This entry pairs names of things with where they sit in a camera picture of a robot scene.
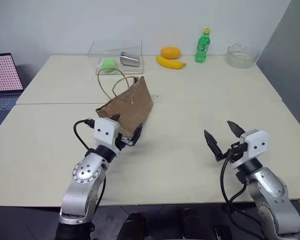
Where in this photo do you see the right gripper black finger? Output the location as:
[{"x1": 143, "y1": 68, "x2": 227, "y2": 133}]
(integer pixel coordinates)
[
  {"x1": 203, "y1": 129, "x2": 222, "y2": 162},
  {"x1": 226, "y1": 120, "x2": 246, "y2": 138}
]

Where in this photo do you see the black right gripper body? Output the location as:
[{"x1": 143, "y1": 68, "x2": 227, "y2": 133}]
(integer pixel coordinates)
[{"x1": 215, "y1": 140, "x2": 249, "y2": 164}]

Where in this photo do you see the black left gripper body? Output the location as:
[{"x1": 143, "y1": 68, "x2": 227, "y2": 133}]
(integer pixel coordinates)
[{"x1": 114, "y1": 133, "x2": 136, "y2": 152}]

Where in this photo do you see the brown paper bag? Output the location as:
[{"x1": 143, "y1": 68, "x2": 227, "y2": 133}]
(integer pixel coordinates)
[{"x1": 95, "y1": 70, "x2": 155, "y2": 138}]

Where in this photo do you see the green ball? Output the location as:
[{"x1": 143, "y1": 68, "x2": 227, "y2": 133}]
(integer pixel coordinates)
[{"x1": 101, "y1": 58, "x2": 118, "y2": 70}]

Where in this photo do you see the stainless steel cup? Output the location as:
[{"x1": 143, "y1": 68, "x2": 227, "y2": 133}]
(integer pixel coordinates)
[{"x1": 119, "y1": 51, "x2": 142, "y2": 68}]

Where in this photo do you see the clear plastic box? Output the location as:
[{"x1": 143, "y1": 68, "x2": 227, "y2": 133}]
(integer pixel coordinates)
[{"x1": 87, "y1": 39, "x2": 144, "y2": 76}]

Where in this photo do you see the clear glass bowl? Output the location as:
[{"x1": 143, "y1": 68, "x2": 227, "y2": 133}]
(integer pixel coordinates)
[{"x1": 226, "y1": 42, "x2": 261, "y2": 69}]

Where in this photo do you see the yellow banana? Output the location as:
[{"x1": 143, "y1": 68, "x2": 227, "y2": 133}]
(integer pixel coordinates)
[{"x1": 155, "y1": 55, "x2": 187, "y2": 70}]

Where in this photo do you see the dark rounded shape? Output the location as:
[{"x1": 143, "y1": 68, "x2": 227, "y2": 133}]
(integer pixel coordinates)
[
  {"x1": 180, "y1": 208, "x2": 216, "y2": 240},
  {"x1": 118, "y1": 211, "x2": 147, "y2": 240}
]

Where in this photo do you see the orange fruit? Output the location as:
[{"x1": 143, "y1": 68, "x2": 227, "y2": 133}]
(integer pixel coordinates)
[{"x1": 160, "y1": 46, "x2": 182, "y2": 60}]

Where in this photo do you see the green soda bottle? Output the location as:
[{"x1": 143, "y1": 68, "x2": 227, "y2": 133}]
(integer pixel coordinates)
[{"x1": 194, "y1": 28, "x2": 212, "y2": 63}]

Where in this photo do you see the grey laptop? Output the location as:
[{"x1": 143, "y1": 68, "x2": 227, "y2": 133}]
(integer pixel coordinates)
[{"x1": 0, "y1": 52, "x2": 25, "y2": 137}]

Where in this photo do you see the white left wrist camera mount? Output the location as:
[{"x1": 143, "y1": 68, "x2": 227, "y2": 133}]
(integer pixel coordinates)
[{"x1": 93, "y1": 117, "x2": 120, "y2": 146}]

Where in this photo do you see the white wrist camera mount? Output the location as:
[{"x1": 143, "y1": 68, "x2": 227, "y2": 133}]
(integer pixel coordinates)
[
  {"x1": 93, "y1": 117, "x2": 120, "y2": 146},
  {"x1": 239, "y1": 129, "x2": 269, "y2": 164}
]

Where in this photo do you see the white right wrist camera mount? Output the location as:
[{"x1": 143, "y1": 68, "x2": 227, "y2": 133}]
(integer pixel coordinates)
[{"x1": 239, "y1": 129, "x2": 269, "y2": 164}]

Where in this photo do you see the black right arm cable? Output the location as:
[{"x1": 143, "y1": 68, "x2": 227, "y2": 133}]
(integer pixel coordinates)
[{"x1": 219, "y1": 147, "x2": 269, "y2": 240}]

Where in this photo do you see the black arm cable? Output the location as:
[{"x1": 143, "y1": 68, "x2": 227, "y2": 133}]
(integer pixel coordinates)
[
  {"x1": 73, "y1": 119, "x2": 96, "y2": 154},
  {"x1": 219, "y1": 147, "x2": 269, "y2": 240}
]

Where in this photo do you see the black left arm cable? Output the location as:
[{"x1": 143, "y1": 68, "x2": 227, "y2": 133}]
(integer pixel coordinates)
[{"x1": 73, "y1": 119, "x2": 96, "y2": 154}]

